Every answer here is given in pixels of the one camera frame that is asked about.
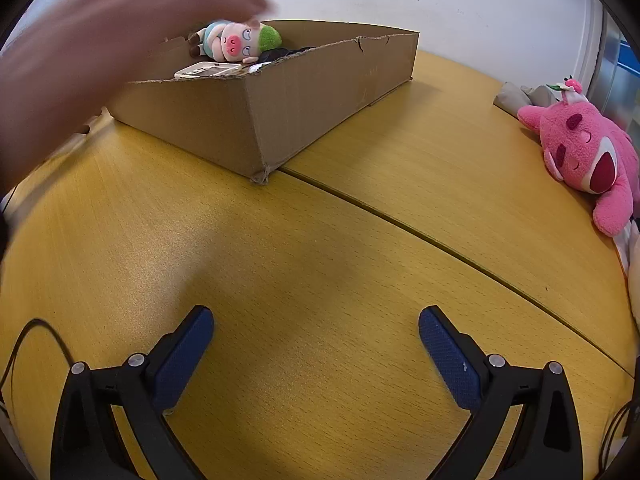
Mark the pink pig plush toy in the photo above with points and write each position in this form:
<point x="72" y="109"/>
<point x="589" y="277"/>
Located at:
<point x="235" y="42"/>

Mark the grey cloth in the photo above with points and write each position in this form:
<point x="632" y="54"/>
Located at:
<point x="510" y="95"/>

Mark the brown cardboard box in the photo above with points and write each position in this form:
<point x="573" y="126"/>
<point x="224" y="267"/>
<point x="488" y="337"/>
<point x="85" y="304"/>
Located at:
<point x="300" y="100"/>

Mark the glass partition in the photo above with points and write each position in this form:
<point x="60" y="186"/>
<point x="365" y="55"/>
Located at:
<point x="612" y="60"/>

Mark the pink bear plush toy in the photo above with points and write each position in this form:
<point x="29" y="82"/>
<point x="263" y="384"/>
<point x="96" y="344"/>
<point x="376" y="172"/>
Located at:
<point x="585" y="145"/>

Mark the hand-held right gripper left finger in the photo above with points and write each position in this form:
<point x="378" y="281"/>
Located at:
<point x="184" y="357"/>

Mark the blue banner strip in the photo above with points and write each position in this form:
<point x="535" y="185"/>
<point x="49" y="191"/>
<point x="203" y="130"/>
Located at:
<point x="630" y="60"/>

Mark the white calculator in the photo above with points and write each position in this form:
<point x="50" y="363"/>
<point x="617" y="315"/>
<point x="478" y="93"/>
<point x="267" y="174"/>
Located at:
<point x="210" y="69"/>

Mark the white plush toy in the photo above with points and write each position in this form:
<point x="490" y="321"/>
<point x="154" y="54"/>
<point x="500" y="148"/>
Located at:
<point x="631" y="260"/>

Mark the white door frame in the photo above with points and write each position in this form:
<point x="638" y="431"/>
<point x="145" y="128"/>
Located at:
<point x="590" y="50"/>

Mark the black sunglasses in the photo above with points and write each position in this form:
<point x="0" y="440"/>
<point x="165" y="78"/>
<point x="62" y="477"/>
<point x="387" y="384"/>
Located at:
<point x="280" y="55"/>

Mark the person's left hand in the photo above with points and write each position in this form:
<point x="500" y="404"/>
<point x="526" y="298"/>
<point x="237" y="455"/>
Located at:
<point x="100" y="50"/>

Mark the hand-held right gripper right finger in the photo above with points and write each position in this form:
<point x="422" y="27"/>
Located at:
<point x="450" y="360"/>

